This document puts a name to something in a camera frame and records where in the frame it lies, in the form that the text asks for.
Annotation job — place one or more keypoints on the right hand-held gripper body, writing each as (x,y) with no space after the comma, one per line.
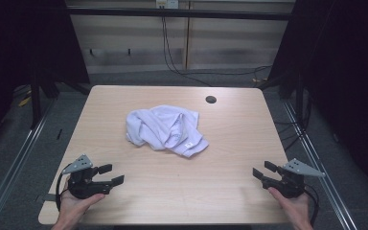
(287,187)

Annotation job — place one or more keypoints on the aluminium floor rail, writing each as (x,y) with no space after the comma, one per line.
(16,163)
(319,166)

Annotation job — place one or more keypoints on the black metal stand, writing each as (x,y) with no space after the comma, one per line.
(35,102)
(299,99)

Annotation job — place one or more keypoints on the small black stick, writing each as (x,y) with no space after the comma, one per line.
(59,134)

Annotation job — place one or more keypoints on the person's right hand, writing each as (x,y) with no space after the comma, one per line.
(295,207)

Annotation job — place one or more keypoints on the person's left hand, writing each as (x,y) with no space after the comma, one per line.
(73,206)

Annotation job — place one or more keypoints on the grey tape strip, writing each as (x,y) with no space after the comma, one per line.
(49,197)

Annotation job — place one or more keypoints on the white towel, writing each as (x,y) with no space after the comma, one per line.
(163,127)

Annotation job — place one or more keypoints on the black horizontal frame bar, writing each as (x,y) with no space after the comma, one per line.
(172,13)

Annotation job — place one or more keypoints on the black curtain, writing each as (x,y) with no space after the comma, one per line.
(348,80)
(19,48)

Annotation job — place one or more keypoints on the white wall socket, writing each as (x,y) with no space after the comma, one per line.
(167,4)

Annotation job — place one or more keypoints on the round black table grommet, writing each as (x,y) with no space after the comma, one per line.
(211,99)

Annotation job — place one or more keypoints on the yellow object on floor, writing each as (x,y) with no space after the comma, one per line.
(25,101)

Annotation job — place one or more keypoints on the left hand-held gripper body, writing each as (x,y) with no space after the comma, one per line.
(83,187)

